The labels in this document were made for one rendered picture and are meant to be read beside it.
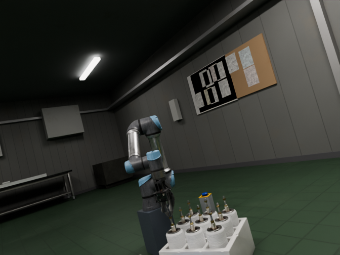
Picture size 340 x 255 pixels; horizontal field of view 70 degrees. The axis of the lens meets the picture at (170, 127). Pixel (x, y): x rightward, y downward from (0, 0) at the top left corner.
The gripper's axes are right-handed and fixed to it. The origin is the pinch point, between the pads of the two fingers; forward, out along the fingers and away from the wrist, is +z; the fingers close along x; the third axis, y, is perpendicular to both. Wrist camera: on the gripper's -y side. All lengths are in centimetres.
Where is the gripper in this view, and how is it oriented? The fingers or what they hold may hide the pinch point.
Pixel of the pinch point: (169, 213)
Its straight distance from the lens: 140.6
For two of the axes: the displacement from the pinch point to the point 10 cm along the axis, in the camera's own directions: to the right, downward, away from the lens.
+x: 9.3, -2.6, -2.5
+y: -2.6, 0.0, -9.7
